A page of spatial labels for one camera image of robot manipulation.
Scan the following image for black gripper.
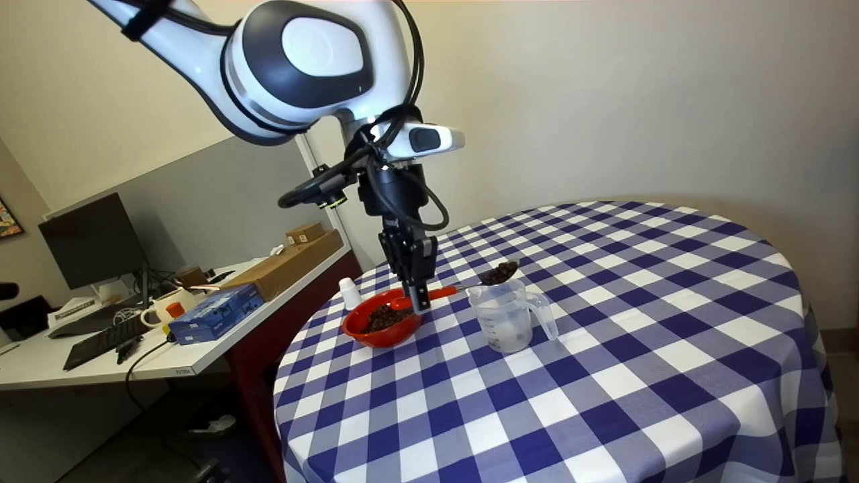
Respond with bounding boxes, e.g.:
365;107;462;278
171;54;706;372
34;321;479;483
358;164;438;313

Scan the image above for red plastic spoon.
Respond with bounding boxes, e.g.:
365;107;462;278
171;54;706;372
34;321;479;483
430;260;521;302

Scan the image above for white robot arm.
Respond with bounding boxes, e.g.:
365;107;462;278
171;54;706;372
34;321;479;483
89;0;455;309

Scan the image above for orange plastic bowl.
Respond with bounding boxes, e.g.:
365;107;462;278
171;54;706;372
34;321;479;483
340;290;420;349

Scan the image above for small white bottle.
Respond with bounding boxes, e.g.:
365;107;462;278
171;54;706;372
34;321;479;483
338;278;358;313

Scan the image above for long cardboard box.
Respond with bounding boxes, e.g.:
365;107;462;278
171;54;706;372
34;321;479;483
223;223;340;302

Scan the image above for transparent measuring cup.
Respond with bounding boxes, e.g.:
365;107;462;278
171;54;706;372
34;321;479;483
467;282;558;355

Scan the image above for blue tissue box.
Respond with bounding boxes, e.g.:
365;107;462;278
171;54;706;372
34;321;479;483
168;284;263;346

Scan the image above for grey partition panel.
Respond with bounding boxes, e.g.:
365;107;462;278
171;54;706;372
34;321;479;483
42;137;332;271

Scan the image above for white mug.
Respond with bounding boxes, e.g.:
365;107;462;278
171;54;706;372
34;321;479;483
140;303;171;329

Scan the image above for blue white checkered tablecloth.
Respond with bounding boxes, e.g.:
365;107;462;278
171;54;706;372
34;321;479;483
273;203;846;483

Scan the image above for black keyboard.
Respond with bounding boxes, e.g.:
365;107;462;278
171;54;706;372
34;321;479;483
63;321;144;372

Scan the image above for black computer monitor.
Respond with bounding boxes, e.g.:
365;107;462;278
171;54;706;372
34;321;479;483
39;193;148;307

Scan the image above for white office desk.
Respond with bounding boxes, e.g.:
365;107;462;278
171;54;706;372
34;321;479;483
0;244;354;396

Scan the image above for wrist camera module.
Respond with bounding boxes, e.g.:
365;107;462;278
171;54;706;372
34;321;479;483
365;122;465;164

